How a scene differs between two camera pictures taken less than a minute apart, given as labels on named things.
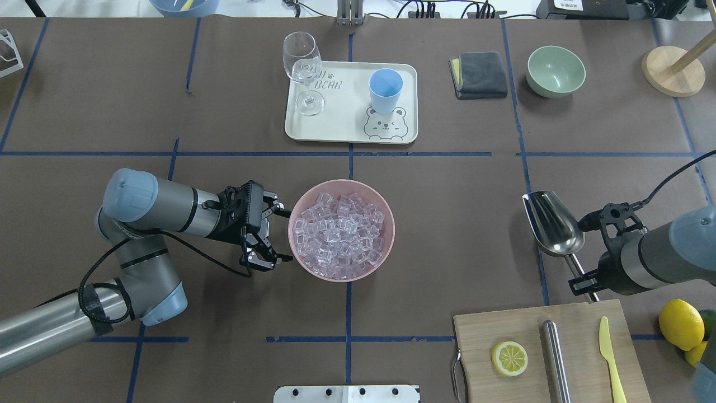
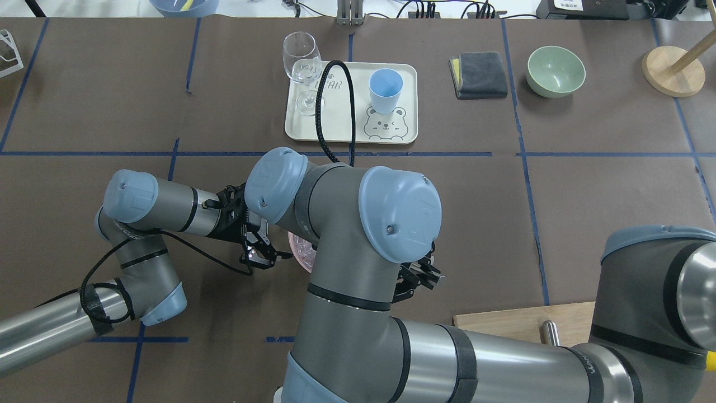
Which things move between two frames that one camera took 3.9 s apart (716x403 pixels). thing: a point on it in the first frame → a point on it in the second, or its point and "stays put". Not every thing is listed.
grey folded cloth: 478,75 stays put
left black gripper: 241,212 stays put
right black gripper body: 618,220 → 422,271
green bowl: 555,71 stays put
